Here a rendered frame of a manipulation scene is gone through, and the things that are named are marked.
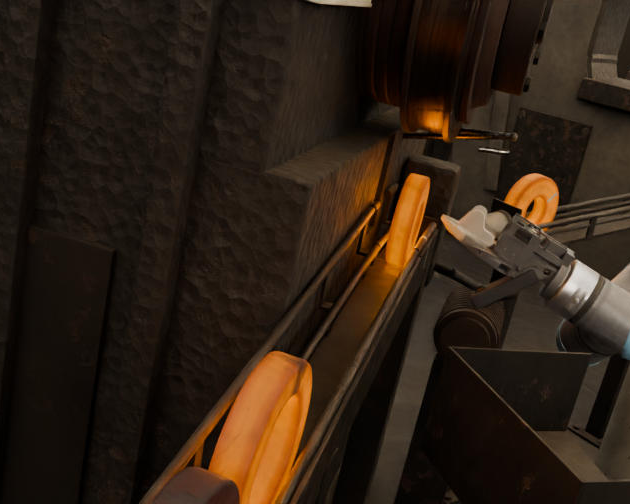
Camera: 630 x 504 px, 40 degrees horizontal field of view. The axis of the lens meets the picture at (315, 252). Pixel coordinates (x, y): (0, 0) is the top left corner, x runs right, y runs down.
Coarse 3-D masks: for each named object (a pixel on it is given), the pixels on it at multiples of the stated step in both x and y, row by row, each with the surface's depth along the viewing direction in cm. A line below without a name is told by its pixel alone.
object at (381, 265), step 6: (384, 252) 148; (378, 258) 145; (384, 258) 146; (378, 264) 141; (384, 264) 142; (390, 264) 143; (378, 270) 138; (384, 270) 139; (390, 270) 140; (396, 270) 140; (396, 276) 137
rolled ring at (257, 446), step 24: (264, 360) 74; (288, 360) 75; (264, 384) 71; (288, 384) 72; (240, 408) 70; (264, 408) 69; (288, 408) 81; (240, 432) 69; (264, 432) 69; (288, 432) 82; (216, 456) 68; (240, 456) 68; (264, 456) 83; (288, 456) 82; (240, 480) 68; (264, 480) 82
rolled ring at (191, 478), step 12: (192, 468) 61; (180, 480) 59; (192, 480) 59; (204, 480) 59; (216, 480) 60; (228, 480) 62; (168, 492) 57; (180, 492) 57; (192, 492) 58; (204, 492) 58; (216, 492) 59; (228, 492) 62
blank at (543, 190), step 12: (528, 180) 179; (540, 180) 180; (552, 180) 182; (516, 192) 178; (528, 192) 178; (540, 192) 181; (552, 192) 184; (516, 204) 178; (528, 204) 180; (540, 204) 185; (552, 204) 186; (528, 216) 187; (540, 216) 185; (552, 216) 187
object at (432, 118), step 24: (432, 0) 111; (456, 0) 110; (432, 24) 112; (456, 24) 111; (432, 48) 114; (456, 48) 112; (432, 72) 116; (456, 72) 114; (408, 96) 122; (432, 96) 120; (456, 96) 122; (432, 120) 126
